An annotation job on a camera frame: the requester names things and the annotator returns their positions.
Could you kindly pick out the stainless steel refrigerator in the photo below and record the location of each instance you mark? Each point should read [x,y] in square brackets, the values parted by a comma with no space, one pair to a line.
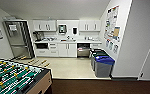
[19,40]

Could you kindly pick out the white double door base cabinet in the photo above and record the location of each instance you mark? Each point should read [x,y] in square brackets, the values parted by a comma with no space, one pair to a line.
[67,50]

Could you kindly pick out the white drawer base cabinet narrow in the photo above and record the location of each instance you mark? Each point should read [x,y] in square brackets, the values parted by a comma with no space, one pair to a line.
[96,45]

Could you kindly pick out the large wall poster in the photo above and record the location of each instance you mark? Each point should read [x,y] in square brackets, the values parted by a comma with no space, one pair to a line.
[110,20]

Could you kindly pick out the grey bin blue lid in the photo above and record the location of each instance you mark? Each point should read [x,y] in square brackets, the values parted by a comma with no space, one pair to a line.
[104,66]

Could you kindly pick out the white wall cabinet with bottle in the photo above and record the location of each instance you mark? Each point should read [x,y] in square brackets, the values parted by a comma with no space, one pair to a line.
[44,23]

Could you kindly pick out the foosball gaming table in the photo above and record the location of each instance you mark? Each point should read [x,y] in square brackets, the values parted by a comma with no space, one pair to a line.
[14,78]

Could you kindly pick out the stainless steel dishwasher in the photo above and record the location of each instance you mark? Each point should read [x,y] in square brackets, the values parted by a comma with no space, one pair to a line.
[83,50]

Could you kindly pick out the white paper sheet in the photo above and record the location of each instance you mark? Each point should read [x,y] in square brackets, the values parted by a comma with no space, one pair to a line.
[12,27]

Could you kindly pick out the chrome faucet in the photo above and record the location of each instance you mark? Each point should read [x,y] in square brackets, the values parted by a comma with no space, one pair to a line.
[68,37]

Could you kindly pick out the grey bin green lid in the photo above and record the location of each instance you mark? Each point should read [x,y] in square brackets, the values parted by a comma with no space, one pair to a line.
[99,55]

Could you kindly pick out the white drawer base cabinet wide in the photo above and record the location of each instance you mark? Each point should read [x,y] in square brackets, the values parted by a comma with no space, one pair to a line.
[53,50]

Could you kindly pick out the black coffee machine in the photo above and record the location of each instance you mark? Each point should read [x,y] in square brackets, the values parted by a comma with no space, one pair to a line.
[38,35]

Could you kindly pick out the black built-in microwave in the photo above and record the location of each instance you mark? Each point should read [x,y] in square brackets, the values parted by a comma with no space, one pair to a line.
[42,46]

